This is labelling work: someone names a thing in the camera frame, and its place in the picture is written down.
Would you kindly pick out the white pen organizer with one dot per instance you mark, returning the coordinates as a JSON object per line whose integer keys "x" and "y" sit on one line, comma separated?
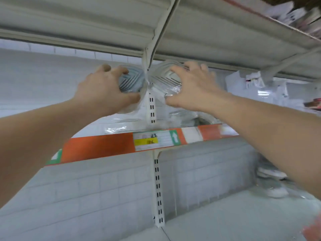
{"x": 261, "y": 87}

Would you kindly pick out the white label green arrow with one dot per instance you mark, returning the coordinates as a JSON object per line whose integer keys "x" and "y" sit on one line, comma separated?
{"x": 55, "y": 158}
{"x": 155, "y": 139}

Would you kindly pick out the row of packaged goods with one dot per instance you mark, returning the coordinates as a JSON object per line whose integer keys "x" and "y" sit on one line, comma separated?
{"x": 298, "y": 17}

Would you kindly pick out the soap dishes shelf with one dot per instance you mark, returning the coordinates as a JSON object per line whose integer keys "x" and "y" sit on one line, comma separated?
{"x": 170, "y": 120}

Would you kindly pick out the orange metal store shelving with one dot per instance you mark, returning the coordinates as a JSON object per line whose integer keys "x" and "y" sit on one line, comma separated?
{"x": 95, "y": 147}

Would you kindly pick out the pile of soap dishes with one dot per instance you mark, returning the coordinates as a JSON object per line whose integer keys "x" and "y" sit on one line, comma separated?
{"x": 273, "y": 180}

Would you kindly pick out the person's left hand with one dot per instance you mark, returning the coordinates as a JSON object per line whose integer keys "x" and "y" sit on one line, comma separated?
{"x": 103, "y": 92}

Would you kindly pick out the grey soap dish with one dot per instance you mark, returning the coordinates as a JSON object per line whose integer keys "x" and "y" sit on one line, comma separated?
{"x": 163, "y": 80}

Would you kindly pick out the person's right hand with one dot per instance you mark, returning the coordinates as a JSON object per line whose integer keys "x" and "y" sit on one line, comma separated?
{"x": 198, "y": 87}

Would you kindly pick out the person's left forearm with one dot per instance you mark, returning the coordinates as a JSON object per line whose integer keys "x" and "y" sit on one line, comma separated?
{"x": 35, "y": 143}

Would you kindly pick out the person's right forearm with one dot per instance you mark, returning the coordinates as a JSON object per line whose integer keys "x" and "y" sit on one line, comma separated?
{"x": 276, "y": 138}

